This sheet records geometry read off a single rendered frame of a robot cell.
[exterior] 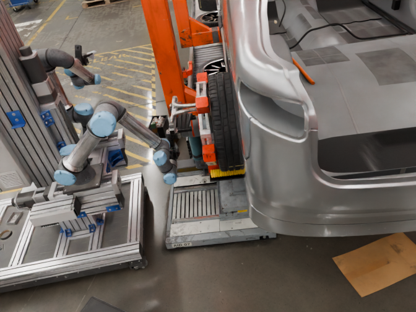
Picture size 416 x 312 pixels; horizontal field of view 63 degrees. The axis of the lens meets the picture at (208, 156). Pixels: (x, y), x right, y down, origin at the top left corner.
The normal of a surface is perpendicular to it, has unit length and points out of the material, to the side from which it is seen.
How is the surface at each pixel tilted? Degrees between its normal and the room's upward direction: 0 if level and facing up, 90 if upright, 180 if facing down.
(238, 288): 0
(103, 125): 85
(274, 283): 0
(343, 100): 22
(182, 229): 0
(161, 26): 90
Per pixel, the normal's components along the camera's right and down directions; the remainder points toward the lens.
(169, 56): 0.03, 0.62
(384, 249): -0.17, -0.76
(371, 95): -0.12, -0.49
